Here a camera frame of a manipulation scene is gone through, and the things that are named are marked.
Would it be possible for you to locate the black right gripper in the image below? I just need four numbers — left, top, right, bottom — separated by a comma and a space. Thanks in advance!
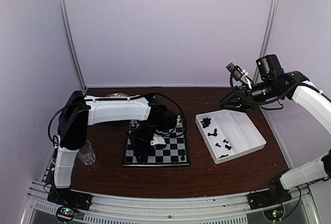
219, 78, 282, 112

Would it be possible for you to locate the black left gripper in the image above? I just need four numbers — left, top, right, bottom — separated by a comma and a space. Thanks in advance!
129, 120, 158, 161

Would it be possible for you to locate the black white chessboard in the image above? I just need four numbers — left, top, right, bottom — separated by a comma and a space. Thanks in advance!
123, 117, 190, 167

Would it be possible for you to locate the white plastic tray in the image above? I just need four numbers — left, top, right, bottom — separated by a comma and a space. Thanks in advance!
195, 110, 266, 164

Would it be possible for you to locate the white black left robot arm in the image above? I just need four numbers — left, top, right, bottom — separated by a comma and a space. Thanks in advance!
52, 92, 178, 205

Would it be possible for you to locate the black chess pieces pile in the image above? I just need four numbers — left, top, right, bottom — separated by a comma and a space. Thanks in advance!
200, 117, 211, 128

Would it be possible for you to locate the white chess king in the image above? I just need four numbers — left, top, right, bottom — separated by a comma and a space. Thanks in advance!
176, 115, 181, 126

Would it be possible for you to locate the floral ceramic plate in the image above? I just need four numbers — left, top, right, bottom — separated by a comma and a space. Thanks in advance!
106, 93, 129, 98

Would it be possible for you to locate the clear drinking glass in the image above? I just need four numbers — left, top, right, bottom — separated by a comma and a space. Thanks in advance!
77, 140, 96, 166

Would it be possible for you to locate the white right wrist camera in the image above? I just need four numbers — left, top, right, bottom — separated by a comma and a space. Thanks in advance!
226, 63, 254, 89

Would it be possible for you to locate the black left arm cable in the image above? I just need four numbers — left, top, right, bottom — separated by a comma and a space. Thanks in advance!
144, 92, 187, 134

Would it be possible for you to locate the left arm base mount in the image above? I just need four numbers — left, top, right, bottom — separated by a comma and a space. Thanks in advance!
47, 191, 92, 223

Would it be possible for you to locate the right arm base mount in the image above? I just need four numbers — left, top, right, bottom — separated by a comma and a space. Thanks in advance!
247, 189, 292, 222

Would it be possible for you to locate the front aluminium rail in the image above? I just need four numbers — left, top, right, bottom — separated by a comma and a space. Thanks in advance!
20, 190, 319, 224

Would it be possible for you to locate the right aluminium frame post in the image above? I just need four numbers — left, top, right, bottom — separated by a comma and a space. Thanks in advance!
258, 0, 282, 59

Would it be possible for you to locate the aluminium frame post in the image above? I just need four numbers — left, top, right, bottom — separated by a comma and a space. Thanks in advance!
58, 0, 87, 92
258, 0, 282, 59

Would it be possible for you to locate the left aluminium frame post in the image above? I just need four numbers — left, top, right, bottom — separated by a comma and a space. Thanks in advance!
58, 0, 87, 92

